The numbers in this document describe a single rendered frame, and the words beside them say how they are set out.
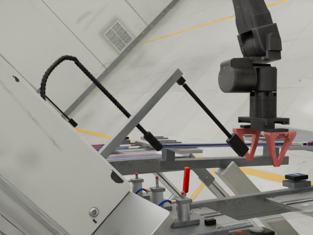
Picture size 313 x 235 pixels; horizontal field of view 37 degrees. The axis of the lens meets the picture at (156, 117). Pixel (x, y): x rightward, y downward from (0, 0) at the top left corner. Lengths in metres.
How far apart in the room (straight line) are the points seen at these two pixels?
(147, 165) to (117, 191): 1.48
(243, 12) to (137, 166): 1.07
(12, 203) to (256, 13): 0.79
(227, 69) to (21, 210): 0.71
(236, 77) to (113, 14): 8.12
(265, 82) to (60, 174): 0.63
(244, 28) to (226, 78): 0.12
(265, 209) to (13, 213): 1.05
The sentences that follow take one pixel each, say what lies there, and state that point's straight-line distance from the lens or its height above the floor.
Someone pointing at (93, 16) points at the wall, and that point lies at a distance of 8.90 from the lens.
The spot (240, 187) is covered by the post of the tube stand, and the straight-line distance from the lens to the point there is 1.59.
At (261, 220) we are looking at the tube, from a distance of 1.05.
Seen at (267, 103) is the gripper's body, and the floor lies 1.14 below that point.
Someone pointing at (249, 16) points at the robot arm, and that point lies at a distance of 1.00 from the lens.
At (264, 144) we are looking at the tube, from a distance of 1.47.
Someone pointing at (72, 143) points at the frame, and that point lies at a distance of 0.45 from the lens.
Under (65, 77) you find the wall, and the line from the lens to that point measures 8.64.
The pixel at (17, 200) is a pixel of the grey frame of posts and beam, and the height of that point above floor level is 1.50.
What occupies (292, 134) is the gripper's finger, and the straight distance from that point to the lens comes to 0.98.
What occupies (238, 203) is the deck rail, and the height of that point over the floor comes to 0.90.
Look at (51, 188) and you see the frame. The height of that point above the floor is 1.45.
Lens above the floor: 1.57
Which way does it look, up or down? 18 degrees down
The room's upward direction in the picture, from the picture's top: 43 degrees counter-clockwise
